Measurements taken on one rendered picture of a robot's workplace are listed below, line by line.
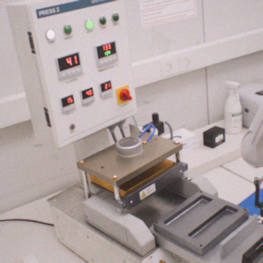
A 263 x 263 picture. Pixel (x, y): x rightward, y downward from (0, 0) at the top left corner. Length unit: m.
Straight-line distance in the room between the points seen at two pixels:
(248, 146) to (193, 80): 0.99
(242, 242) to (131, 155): 0.39
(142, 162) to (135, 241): 0.22
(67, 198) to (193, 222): 0.48
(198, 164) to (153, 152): 0.60
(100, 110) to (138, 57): 0.61
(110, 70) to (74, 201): 0.44
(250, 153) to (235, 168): 0.74
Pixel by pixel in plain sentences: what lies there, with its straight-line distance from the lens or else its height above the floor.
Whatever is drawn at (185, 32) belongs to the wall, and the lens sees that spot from 1.99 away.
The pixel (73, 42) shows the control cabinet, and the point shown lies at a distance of 1.21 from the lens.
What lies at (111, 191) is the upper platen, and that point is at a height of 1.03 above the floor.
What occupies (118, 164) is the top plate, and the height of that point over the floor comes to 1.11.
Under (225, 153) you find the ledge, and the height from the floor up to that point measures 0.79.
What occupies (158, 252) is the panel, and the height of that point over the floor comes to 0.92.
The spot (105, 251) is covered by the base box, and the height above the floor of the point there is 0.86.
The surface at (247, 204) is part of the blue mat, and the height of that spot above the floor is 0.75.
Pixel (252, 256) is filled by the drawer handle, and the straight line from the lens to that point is 1.01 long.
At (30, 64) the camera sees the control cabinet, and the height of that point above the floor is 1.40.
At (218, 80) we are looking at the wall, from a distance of 2.17.
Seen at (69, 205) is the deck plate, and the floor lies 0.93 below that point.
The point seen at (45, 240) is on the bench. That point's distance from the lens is 1.57.
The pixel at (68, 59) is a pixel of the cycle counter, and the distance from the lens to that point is 1.20.
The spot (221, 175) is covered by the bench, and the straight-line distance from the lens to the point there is 1.80.
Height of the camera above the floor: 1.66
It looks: 24 degrees down
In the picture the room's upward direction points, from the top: 8 degrees counter-clockwise
